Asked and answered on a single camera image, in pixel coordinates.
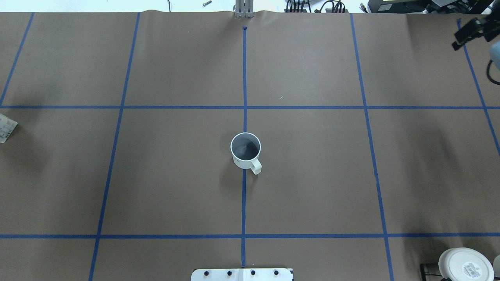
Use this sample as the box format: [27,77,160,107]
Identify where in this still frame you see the blue white milk carton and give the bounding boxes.
[0,114,18,143]

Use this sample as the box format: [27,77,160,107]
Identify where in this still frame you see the black wire dish rack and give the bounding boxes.
[420,263,450,281]

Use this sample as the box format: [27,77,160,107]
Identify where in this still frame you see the white bowl in rack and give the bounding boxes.
[438,247,495,281]

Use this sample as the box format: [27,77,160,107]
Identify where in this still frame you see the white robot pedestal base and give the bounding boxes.
[191,267,294,281]

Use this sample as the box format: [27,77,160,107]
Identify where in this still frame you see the white plastic mug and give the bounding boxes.
[230,133,262,175]

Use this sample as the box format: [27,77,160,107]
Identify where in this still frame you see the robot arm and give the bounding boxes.
[489,41,500,70]

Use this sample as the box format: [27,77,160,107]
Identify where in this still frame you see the aluminium frame post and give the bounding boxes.
[234,0,255,18]

